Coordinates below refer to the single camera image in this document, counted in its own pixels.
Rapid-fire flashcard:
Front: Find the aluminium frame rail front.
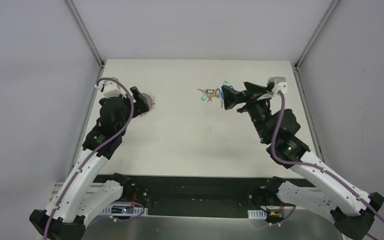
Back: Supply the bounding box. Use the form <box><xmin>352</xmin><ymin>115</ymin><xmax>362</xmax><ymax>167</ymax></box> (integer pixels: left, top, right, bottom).
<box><xmin>51</xmin><ymin>182</ymin><xmax>337</xmax><ymax>208</ymax></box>

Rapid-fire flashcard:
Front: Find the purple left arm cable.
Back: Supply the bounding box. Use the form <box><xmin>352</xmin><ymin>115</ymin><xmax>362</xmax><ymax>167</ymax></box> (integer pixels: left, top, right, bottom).
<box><xmin>42</xmin><ymin>77</ymin><xmax>146</xmax><ymax>240</ymax></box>

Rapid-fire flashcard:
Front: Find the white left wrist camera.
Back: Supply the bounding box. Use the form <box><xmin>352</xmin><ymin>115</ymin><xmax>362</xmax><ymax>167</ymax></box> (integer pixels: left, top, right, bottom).
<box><xmin>95</xmin><ymin>77</ymin><xmax>122</xmax><ymax>98</ymax></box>

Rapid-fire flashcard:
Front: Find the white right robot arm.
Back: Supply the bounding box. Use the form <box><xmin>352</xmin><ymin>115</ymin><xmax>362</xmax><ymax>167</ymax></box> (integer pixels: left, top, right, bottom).
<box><xmin>220</xmin><ymin>77</ymin><xmax>384</xmax><ymax>240</ymax></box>

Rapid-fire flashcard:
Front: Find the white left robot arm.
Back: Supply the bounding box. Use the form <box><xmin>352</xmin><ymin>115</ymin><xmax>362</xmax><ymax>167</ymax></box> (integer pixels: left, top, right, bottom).
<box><xmin>29</xmin><ymin>86</ymin><xmax>155</xmax><ymax>240</ymax></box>

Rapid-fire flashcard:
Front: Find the silver metal ring disc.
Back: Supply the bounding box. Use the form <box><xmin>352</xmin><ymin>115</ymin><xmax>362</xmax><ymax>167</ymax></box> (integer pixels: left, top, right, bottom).
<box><xmin>136</xmin><ymin>92</ymin><xmax>156</xmax><ymax>117</ymax></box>

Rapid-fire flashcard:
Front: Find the loose blue key tag left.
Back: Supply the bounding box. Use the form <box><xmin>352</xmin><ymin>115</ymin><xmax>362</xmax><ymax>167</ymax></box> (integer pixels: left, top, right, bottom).
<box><xmin>214</xmin><ymin>88</ymin><xmax>221</xmax><ymax>98</ymax></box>

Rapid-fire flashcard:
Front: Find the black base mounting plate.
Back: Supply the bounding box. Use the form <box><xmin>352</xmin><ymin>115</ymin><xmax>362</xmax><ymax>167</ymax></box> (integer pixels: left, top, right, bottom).
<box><xmin>99</xmin><ymin>174</ymin><xmax>297</xmax><ymax>219</ymax></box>

